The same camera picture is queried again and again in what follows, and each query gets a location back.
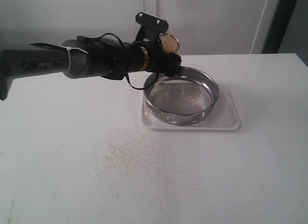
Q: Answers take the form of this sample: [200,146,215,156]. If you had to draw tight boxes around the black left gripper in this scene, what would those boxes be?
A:
[124,37,183,77]

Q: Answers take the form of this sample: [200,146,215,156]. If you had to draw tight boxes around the stainless steel cup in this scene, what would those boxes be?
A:
[158,33,180,54]

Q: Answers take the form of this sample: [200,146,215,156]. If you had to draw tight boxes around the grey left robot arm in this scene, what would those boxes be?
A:
[0,33,183,101]

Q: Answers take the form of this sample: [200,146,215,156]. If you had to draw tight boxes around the round steel mesh sieve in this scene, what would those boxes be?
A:
[143,67,219,126]

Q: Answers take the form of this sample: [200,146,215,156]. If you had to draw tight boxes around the white cabinet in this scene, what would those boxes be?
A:
[0,0,279,55]

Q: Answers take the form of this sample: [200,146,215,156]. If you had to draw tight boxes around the white plastic tray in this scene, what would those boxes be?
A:
[141,84,241,131]

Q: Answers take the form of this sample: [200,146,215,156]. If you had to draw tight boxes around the white zip tie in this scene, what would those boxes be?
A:
[64,46,89,72]

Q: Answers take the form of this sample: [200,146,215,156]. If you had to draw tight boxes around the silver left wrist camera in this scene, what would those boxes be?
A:
[135,12,168,43]

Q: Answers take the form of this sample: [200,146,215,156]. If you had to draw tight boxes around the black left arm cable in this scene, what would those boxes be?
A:
[96,32,161,91]

